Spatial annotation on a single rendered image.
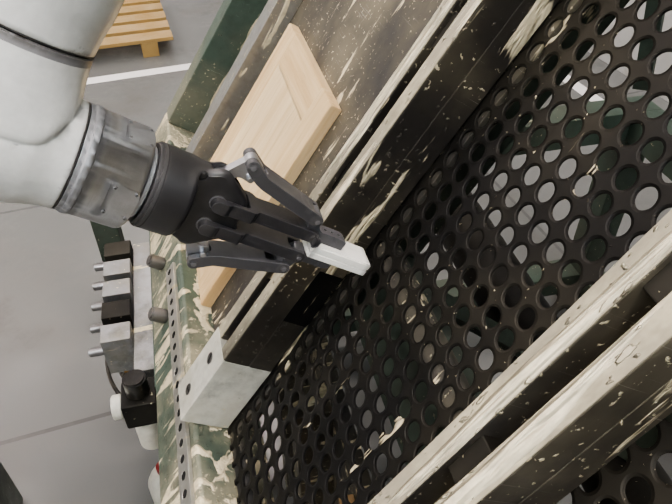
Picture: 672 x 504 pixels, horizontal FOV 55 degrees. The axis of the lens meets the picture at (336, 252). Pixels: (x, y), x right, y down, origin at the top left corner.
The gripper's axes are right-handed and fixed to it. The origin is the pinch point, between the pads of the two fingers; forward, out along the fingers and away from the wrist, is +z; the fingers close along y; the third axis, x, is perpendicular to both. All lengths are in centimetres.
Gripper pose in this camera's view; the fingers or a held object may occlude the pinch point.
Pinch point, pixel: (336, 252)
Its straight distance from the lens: 64.1
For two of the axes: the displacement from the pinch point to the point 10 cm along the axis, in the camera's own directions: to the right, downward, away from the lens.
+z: 8.1, 2.9, 5.1
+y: 5.4, -7.1, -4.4
